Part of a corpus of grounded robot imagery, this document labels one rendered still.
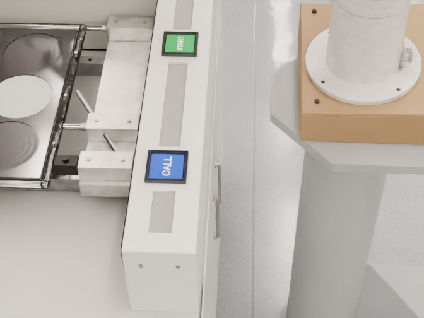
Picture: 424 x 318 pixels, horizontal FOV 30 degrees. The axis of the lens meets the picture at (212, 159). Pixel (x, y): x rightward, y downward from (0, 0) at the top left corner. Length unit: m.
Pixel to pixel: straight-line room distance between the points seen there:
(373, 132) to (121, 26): 0.47
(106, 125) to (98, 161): 0.07
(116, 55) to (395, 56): 0.47
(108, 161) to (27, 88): 0.22
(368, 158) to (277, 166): 1.09
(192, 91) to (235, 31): 1.66
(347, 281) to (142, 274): 0.75
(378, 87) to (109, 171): 0.45
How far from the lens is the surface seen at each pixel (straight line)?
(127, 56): 1.38
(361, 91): 1.29
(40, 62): 1.36
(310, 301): 1.78
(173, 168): 1.07
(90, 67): 1.43
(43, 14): 1.46
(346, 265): 1.65
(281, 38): 2.81
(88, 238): 1.19
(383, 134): 1.31
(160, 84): 1.20
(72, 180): 1.23
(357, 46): 1.25
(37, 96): 1.30
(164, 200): 1.05
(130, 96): 1.30
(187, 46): 1.26
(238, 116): 2.51
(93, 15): 1.44
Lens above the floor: 1.76
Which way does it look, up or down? 48 degrees down
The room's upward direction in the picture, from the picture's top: 1 degrees counter-clockwise
